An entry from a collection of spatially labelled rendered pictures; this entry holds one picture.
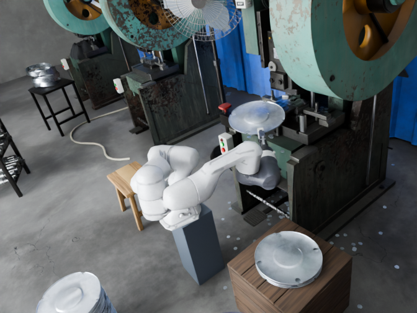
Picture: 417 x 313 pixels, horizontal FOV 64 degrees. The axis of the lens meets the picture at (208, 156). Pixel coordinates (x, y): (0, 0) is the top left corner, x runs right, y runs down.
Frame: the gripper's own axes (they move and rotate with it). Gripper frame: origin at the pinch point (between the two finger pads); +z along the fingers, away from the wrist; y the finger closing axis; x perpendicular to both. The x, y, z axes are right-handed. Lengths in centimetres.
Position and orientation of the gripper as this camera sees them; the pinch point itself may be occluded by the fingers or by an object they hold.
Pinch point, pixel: (260, 133)
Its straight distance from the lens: 164.6
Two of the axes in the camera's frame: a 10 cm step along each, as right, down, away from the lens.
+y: -1.7, -8.1, -5.6
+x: -9.9, 1.2, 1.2
